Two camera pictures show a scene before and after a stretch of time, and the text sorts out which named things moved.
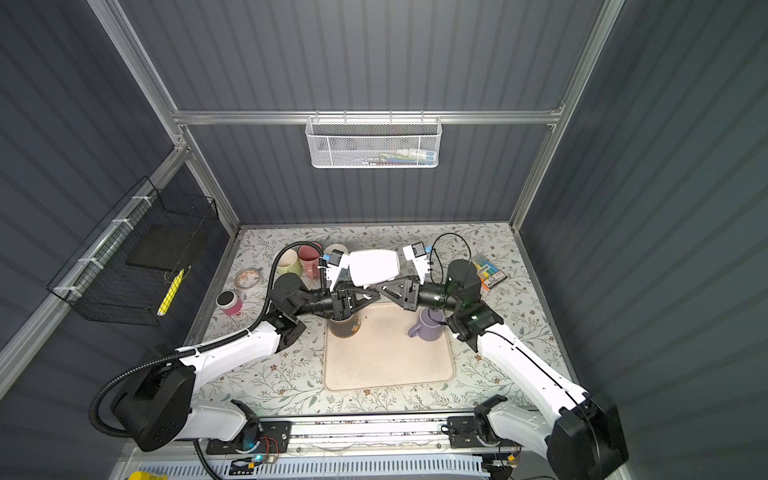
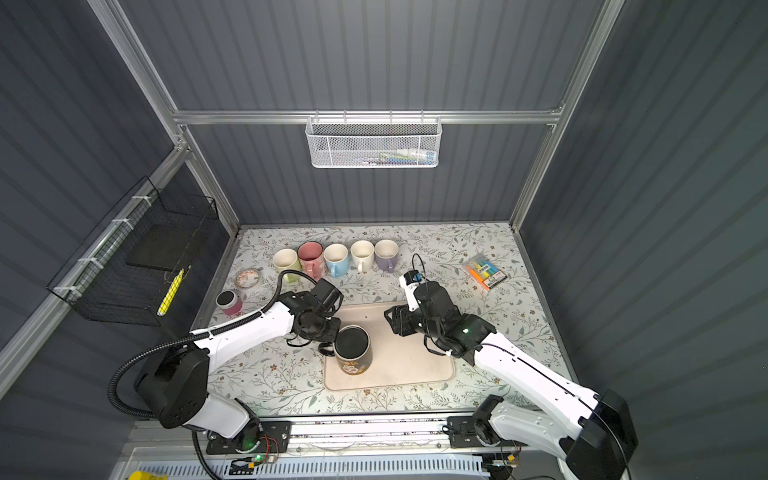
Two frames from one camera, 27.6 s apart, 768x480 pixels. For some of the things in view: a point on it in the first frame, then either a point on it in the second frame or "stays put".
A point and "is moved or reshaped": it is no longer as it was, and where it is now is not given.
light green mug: x=289 y=263 stays put
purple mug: x=431 y=325 is moved or reshaped
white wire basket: x=374 y=141 stays put
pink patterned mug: x=310 y=257 stays put
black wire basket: x=123 y=270 stays put
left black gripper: x=343 y=305 -> x=331 y=337
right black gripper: x=410 y=294 -> x=399 y=322
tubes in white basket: x=403 y=157 stays put
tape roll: x=248 y=278 stays put
